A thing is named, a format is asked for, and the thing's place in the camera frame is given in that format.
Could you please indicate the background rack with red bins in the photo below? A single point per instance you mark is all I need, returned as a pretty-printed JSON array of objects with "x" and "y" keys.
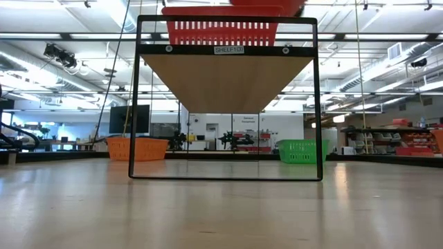
[{"x": 264, "y": 141}]

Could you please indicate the hanging lamp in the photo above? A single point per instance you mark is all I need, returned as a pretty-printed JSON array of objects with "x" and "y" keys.
[{"x": 339, "y": 118}]

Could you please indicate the white ceiling vent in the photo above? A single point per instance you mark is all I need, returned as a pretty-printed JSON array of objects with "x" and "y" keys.
[{"x": 394, "y": 50}]

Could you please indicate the red plastic basket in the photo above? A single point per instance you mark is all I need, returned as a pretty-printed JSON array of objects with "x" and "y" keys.
[
  {"x": 221, "y": 34},
  {"x": 266, "y": 5}
]

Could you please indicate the black ceiling speaker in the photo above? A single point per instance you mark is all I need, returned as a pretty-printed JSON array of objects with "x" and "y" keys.
[{"x": 418, "y": 62}]

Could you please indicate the black monitor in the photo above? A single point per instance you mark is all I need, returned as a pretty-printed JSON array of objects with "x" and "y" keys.
[{"x": 121, "y": 119}]

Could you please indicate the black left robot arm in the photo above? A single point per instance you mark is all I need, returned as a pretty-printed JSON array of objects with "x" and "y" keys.
[{"x": 20, "y": 145}]

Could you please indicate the clear water bottle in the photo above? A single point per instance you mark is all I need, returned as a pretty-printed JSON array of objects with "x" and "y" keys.
[{"x": 422, "y": 122}]

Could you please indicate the potted plant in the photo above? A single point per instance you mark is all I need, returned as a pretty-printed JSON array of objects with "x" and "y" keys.
[{"x": 45, "y": 132}]

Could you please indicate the red item on rack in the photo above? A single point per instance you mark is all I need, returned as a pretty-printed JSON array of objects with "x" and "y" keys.
[{"x": 400, "y": 121}]

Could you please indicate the white container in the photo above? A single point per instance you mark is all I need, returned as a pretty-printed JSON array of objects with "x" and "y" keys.
[{"x": 347, "y": 150}]

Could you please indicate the black overhead light bar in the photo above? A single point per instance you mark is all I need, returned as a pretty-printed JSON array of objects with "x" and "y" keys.
[{"x": 155, "y": 36}]

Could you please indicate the orange plastic basket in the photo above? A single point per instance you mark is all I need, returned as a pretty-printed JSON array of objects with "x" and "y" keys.
[
  {"x": 437, "y": 140},
  {"x": 152, "y": 148}
]

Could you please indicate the black frame wooden shelf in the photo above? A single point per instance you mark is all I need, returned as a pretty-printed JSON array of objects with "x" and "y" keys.
[{"x": 225, "y": 83}]

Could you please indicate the white shelf label sticker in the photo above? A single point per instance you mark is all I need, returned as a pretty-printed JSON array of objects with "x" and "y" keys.
[{"x": 228, "y": 50}]

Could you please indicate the background black robot arm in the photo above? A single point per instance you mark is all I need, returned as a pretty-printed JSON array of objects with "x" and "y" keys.
[
  {"x": 235, "y": 139},
  {"x": 178, "y": 140}
]

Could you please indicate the background wooden desk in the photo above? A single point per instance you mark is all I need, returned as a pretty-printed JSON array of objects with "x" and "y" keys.
[{"x": 62, "y": 143}]

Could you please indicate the green plastic basket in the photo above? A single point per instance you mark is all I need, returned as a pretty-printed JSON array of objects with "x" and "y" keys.
[{"x": 297, "y": 151}]

